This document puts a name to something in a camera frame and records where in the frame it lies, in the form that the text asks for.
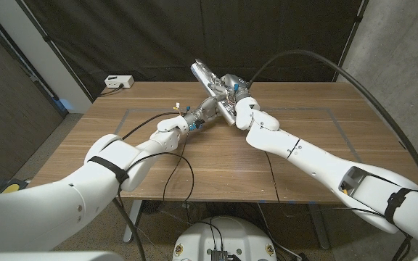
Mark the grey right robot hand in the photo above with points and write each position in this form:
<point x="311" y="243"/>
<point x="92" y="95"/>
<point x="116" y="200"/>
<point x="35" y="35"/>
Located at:
<point x="236" y="85"/>

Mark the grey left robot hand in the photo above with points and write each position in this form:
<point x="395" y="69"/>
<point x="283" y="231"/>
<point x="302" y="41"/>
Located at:
<point x="203" y="110"/>

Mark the silver foil bag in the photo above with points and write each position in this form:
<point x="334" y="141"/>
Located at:
<point x="203" y="74"/>

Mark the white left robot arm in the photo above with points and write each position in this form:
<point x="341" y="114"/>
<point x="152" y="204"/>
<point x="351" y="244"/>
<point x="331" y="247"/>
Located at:
<point x="67" y="206"/>

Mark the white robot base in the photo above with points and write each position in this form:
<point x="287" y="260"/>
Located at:
<point x="227" y="235"/>

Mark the white power strip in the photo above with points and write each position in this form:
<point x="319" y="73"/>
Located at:
<point x="118" y="81"/>

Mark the black backdrop cloth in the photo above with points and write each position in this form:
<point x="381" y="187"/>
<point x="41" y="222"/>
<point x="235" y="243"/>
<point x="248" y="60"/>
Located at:
<point x="140" y="36"/>

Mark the grey tape outline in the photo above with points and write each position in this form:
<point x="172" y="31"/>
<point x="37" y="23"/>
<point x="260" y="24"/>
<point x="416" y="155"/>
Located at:
<point x="343" y="133"/>

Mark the white table leg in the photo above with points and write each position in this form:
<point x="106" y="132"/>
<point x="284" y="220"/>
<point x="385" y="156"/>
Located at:
<point x="133" y="221"/>

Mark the black backdrop stand pole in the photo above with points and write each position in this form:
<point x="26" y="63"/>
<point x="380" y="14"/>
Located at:
<point x="49" y="41"/>
<point x="357" y="20"/>

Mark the black box on base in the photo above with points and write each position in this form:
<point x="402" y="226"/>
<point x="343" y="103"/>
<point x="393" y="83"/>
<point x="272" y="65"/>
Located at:
<point x="218" y="255"/>

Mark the grey table leg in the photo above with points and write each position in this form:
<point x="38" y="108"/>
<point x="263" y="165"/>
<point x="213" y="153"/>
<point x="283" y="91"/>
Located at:
<point x="319" y="228"/>

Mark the dark brown door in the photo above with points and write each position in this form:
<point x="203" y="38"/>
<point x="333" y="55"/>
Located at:
<point x="6" y="108"/>

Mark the yellow foot pedal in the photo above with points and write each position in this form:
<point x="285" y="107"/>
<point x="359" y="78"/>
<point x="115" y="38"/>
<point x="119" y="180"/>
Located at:
<point x="9" y="188"/>

